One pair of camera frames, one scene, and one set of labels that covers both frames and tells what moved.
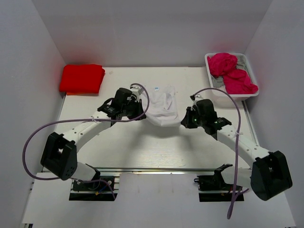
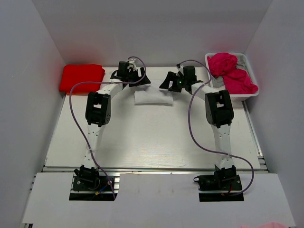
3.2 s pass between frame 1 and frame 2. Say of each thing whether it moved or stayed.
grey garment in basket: stayed
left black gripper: moved
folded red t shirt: stayed
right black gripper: moved
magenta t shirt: stayed
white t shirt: moved
